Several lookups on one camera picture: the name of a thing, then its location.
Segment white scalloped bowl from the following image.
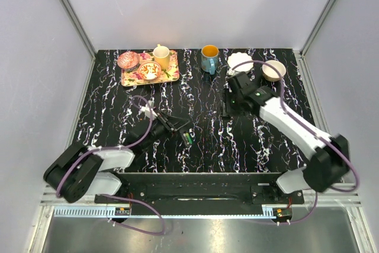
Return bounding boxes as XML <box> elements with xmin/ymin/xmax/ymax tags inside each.
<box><xmin>227</xmin><ymin>52</ymin><xmax>253</xmax><ymax>76</ymax></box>

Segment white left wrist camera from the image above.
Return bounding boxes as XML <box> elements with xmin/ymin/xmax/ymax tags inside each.
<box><xmin>140</xmin><ymin>100</ymin><xmax>157</xmax><ymax>120</ymax></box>

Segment aluminium front rail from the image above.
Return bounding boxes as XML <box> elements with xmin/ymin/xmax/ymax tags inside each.
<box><xmin>41</xmin><ymin>187</ymin><xmax>361</xmax><ymax>219</ymax></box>

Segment blue mug orange inside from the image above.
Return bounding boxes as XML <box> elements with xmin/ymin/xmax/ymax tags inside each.
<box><xmin>201</xmin><ymin>45</ymin><xmax>219</xmax><ymax>75</ymax></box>

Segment black remote control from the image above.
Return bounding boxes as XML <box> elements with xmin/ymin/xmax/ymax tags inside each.
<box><xmin>179</xmin><ymin>129</ymin><xmax>193</xmax><ymax>146</ymax></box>

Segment orange patterned bowl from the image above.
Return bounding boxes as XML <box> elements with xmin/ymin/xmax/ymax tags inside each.
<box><xmin>137</xmin><ymin>61</ymin><xmax>162</xmax><ymax>81</ymax></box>

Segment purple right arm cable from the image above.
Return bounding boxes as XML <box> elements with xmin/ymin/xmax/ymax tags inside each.
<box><xmin>229</xmin><ymin>60</ymin><xmax>360</xmax><ymax>226</ymax></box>

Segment pink patterned bowl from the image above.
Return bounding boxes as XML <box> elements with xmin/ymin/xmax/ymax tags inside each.
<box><xmin>117</xmin><ymin>51</ymin><xmax>140</xmax><ymax>71</ymax></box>

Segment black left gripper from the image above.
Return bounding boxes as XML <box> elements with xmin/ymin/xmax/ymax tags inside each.
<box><xmin>142</xmin><ymin>111</ymin><xmax>190</xmax><ymax>150</ymax></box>

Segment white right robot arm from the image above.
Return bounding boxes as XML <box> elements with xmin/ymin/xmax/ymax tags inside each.
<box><xmin>223</xmin><ymin>72</ymin><xmax>350</xmax><ymax>203</ymax></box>

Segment cream round bowl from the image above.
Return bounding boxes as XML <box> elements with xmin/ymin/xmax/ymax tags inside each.
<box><xmin>262</xmin><ymin>60</ymin><xmax>287</xmax><ymax>82</ymax></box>

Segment yellow mug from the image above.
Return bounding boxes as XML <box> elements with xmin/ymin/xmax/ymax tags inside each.
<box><xmin>153</xmin><ymin>44</ymin><xmax>170</xmax><ymax>70</ymax></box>

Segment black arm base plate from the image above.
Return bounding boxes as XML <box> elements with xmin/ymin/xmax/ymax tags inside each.
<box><xmin>116</xmin><ymin>173</ymin><xmax>304</xmax><ymax>205</ymax></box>

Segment floral rectangular tray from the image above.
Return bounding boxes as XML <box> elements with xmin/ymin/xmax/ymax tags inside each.
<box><xmin>121</xmin><ymin>50</ymin><xmax>180</xmax><ymax>87</ymax></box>

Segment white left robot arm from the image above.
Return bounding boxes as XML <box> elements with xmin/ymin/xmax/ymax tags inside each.
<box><xmin>43</xmin><ymin>107</ymin><xmax>192</xmax><ymax>203</ymax></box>

